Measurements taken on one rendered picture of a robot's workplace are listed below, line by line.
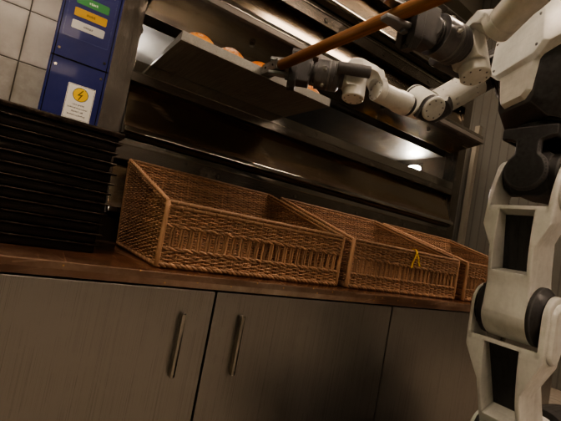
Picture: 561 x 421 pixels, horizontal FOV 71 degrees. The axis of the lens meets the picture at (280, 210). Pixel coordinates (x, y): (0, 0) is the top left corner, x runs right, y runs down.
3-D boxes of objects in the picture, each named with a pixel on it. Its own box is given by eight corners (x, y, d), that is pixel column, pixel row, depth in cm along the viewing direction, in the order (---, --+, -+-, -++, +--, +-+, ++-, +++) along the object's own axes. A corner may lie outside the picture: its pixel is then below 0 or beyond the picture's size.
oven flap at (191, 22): (163, -23, 118) (144, 13, 134) (483, 144, 214) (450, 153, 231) (164, -30, 118) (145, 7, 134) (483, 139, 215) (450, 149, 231)
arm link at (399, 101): (369, 98, 126) (412, 119, 134) (383, 109, 118) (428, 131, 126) (387, 67, 121) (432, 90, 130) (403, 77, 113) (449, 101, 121)
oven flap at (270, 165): (120, 135, 126) (128, 84, 133) (447, 227, 223) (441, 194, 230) (124, 129, 123) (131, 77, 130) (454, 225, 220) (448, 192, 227)
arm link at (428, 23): (432, -22, 77) (472, 3, 82) (397, 0, 85) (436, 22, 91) (421, 40, 76) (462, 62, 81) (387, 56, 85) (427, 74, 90)
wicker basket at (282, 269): (108, 241, 125) (126, 156, 126) (257, 261, 156) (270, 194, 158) (151, 267, 84) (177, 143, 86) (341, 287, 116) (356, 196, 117)
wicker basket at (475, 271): (370, 277, 191) (380, 221, 192) (440, 286, 221) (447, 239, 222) (462, 301, 150) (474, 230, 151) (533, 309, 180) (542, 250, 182)
